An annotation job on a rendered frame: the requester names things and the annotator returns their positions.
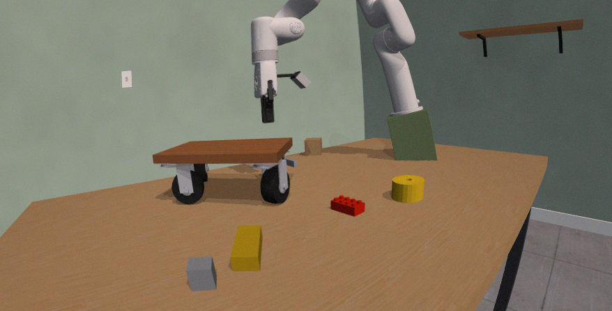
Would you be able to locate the yellow rectangular block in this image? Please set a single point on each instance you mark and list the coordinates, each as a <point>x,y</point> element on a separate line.
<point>246,251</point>

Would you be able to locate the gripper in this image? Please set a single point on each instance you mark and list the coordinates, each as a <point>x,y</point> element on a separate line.
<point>265,78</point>

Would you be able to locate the red toy building brick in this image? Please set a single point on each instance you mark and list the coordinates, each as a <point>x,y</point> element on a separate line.
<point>343,204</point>

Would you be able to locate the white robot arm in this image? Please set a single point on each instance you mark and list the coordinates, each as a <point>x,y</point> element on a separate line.
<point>286,25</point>

